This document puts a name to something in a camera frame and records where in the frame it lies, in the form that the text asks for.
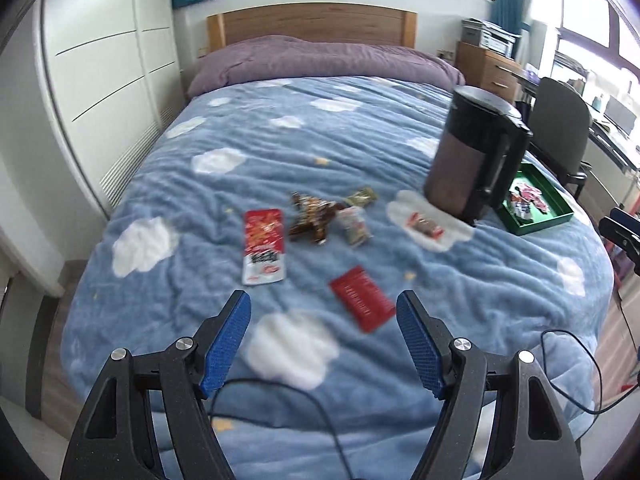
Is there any blue white snack bag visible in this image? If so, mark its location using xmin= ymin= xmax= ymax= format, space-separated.
xmin=509 ymin=190 xmax=533 ymax=223

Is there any pink My Melody snack pouch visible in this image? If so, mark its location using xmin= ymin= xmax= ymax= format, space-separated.
xmin=516 ymin=184 xmax=549 ymax=214

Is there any orange wafer biscuit packet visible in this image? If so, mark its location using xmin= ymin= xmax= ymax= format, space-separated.
xmin=406 ymin=211 xmax=445 ymax=240

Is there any dark red snack bar wrapper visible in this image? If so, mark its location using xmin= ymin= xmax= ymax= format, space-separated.
xmin=330 ymin=266 xmax=396 ymax=333

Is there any red spicy strip packet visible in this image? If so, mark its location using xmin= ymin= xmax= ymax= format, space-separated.
xmin=242 ymin=209 xmax=285 ymax=286

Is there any olive green candy packet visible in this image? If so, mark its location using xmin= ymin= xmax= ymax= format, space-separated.
xmin=344 ymin=186 xmax=378 ymax=208

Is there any clear pastel candy bag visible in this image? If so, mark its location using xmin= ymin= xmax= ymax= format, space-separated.
xmin=336 ymin=206 xmax=372 ymax=246

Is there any brown oat snack bag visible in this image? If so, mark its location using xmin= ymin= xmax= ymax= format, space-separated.
xmin=288 ymin=192 xmax=347 ymax=245

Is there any white desk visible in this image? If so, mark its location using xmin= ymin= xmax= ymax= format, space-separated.
xmin=578 ymin=120 xmax=639 ymax=223

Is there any green tray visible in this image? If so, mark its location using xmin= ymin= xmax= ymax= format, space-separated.
xmin=497 ymin=162 xmax=574 ymax=236

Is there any computer monitor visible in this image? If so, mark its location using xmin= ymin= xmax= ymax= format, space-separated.
xmin=603 ymin=96 xmax=637 ymax=136

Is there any black office chair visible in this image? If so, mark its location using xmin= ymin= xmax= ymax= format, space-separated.
xmin=528 ymin=77 xmax=591 ymax=200

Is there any black and bronze kettle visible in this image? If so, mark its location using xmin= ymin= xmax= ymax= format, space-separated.
xmin=423 ymin=86 xmax=534 ymax=226

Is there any wooden drawer cabinet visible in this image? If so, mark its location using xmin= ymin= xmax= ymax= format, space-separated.
xmin=454 ymin=41 xmax=521 ymax=104

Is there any grey printer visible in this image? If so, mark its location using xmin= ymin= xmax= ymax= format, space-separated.
xmin=461 ymin=18 xmax=520 ymax=58

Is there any blue cloud-pattern blanket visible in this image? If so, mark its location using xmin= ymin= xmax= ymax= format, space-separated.
xmin=60 ymin=77 xmax=613 ymax=479

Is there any wooden headboard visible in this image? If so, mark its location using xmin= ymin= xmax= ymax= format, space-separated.
xmin=206 ymin=2 xmax=418 ymax=52

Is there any white wardrobe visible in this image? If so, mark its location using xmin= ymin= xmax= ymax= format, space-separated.
xmin=40 ymin=0 xmax=184 ymax=214

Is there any purple duvet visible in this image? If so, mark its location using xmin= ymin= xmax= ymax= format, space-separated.
xmin=188 ymin=35 xmax=465 ymax=99

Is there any black cable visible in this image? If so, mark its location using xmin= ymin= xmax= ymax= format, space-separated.
xmin=207 ymin=378 xmax=359 ymax=480

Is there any wall power socket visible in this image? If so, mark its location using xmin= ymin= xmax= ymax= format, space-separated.
xmin=437 ymin=49 xmax=454 ymax=60

